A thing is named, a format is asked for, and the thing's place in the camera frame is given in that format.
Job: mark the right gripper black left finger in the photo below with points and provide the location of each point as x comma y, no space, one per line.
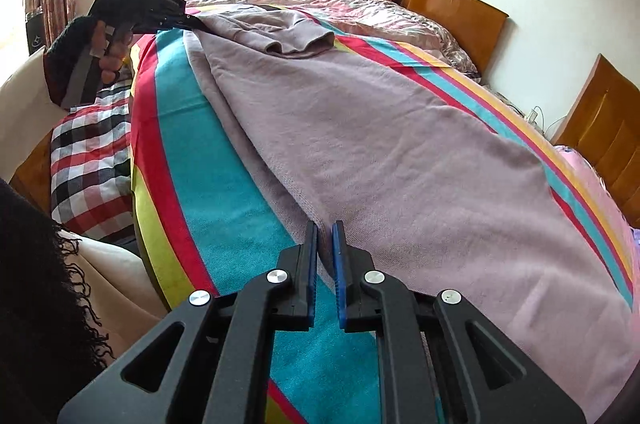
208,360

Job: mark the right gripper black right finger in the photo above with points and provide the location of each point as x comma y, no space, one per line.
440,360

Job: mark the lilac fleece pants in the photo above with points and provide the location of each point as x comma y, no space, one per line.
330,129

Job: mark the left hand dark sleeve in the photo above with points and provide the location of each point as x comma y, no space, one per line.
114,52

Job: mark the plaid bed sheet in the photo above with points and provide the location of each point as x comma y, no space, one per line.
90,166

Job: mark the rainbow striped blanket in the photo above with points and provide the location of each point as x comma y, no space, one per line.
203,223

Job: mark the pink floral quilt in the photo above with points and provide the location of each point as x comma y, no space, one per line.
382,19

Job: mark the white power strip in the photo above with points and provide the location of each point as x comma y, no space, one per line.
535,117

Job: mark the wooden headboard near bed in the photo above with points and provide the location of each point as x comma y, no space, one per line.
603,125

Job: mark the wooden headboard bed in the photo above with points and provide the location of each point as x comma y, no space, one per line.
476,25
603,125

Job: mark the wooden headboard far bed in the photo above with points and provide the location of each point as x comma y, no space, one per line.
476,25

